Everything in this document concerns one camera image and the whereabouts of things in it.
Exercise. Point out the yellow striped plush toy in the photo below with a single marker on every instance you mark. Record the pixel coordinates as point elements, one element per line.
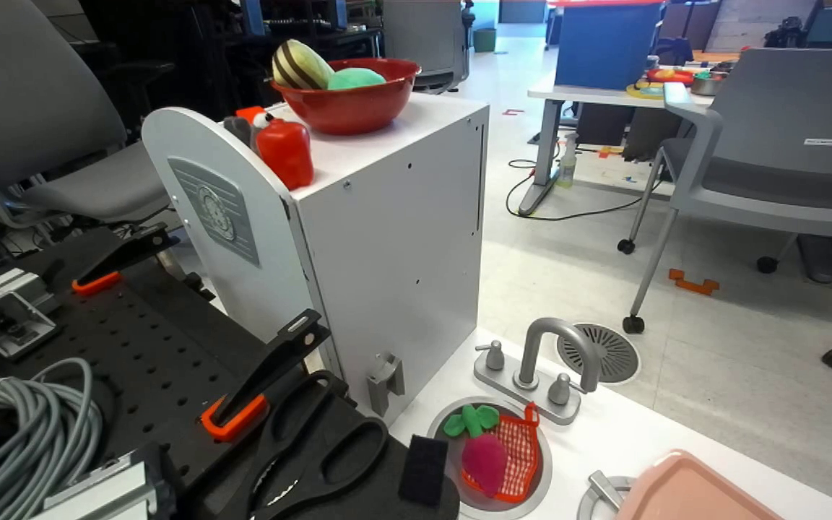
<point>297,65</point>

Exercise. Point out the grey toy faucet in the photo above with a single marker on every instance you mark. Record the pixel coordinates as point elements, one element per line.
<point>533,356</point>

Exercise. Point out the green plush ball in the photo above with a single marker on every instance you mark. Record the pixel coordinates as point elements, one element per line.
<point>355,80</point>

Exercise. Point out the round toy sink basin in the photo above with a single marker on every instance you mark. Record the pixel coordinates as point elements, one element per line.
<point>544,460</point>

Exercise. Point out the white toy kitchen counter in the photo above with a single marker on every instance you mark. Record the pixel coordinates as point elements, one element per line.
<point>627,435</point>

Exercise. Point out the grey toy stove burner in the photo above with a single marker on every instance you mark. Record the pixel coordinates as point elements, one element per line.
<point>595,481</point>

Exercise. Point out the white cabinet box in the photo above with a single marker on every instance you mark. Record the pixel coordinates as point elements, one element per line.
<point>388,250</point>

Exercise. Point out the grey cabinet latch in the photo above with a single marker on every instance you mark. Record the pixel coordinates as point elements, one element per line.
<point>386,379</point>

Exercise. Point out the red plastic bowl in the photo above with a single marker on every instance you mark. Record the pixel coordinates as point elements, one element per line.
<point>354,110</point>

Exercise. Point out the black scissors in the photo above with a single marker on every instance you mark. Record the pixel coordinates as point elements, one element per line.
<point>319,400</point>

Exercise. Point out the clear bottle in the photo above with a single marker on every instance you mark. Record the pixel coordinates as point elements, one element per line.
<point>566,161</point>

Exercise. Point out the small black foam block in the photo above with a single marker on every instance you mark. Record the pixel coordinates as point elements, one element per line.
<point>423,471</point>

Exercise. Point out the round grey floor drain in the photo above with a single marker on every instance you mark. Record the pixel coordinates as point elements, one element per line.
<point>620,351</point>

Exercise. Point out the white desk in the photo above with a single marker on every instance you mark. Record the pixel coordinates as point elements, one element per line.
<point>569,97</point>

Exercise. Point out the green waste bin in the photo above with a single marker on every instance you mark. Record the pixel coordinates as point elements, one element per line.
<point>482,38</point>

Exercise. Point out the white rounded panel with label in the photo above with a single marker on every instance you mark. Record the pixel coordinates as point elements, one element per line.
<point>185,155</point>

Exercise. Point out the small orange floor tape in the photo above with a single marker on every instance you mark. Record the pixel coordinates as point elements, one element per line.
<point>693,283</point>

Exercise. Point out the colourful desk clutter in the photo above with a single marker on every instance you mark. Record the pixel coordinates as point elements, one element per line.
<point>670,81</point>

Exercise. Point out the pink cutting board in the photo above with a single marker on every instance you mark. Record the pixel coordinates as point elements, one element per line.
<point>686,491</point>

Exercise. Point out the grey office chair on casters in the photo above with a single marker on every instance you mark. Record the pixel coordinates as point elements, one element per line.
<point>800,125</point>

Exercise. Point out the grey padded chair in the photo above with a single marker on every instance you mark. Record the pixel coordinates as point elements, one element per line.
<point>40,87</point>

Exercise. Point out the silver framed box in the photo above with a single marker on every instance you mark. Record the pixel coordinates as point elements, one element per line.
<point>7,327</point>

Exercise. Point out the dark office chair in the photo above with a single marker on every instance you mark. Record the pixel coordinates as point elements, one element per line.
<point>820,25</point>

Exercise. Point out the silver metal bracket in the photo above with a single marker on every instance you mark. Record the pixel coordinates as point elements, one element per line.
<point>98,491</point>

